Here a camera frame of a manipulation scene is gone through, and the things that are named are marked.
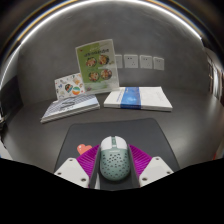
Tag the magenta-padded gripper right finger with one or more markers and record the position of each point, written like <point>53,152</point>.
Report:
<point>154,170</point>

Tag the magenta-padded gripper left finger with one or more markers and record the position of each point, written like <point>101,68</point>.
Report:
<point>71,171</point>

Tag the dark mouse pad with heart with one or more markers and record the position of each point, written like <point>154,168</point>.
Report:
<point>113,128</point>

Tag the white book with blue band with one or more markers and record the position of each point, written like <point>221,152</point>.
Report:
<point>140,98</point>

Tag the white and green perforated mouse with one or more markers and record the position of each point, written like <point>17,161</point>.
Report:
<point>115,164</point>

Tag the white card with colourful stickers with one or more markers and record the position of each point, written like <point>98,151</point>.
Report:
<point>69,87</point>

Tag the green food menu stand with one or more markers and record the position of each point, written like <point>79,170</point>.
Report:
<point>97,66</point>

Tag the grey striped book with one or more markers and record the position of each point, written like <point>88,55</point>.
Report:
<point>70,108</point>

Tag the white wall sockets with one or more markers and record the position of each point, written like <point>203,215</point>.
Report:
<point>145,62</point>

